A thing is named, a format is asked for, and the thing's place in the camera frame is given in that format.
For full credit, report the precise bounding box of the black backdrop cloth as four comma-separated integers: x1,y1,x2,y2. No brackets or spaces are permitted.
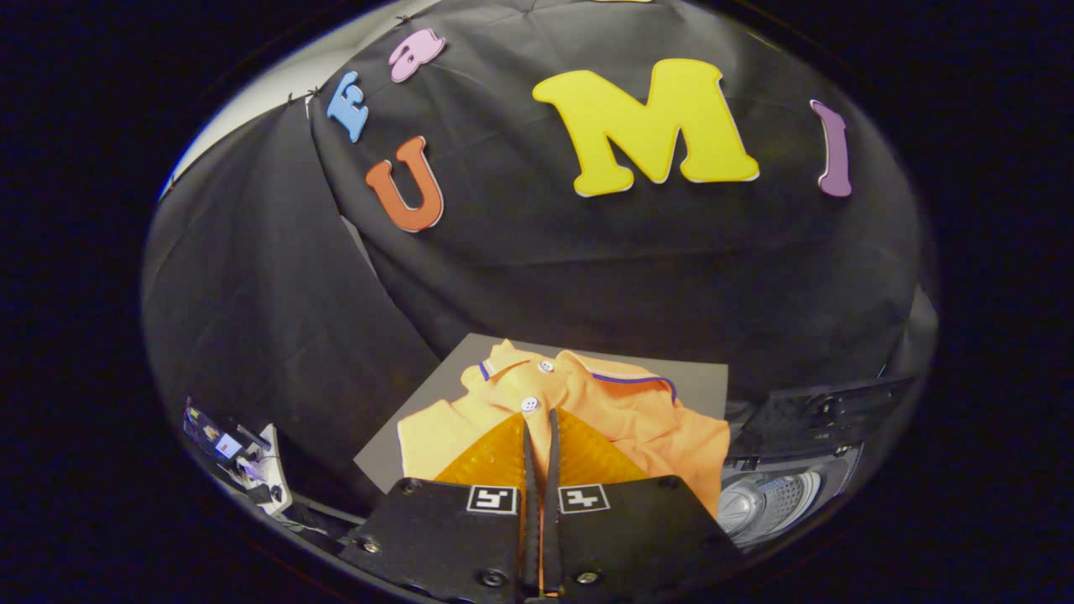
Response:
141,0,939,513

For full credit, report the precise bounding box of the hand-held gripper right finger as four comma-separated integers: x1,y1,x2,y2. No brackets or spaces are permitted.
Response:
544,409,748,598

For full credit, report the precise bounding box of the grey and black cabinet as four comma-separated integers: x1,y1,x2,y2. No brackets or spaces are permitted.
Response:
354,333,729,496

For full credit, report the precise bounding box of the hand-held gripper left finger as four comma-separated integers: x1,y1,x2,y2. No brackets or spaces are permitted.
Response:
340,411,542,601

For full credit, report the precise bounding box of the orange polo shirt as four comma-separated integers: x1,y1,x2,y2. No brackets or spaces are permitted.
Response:
396,338,733,521

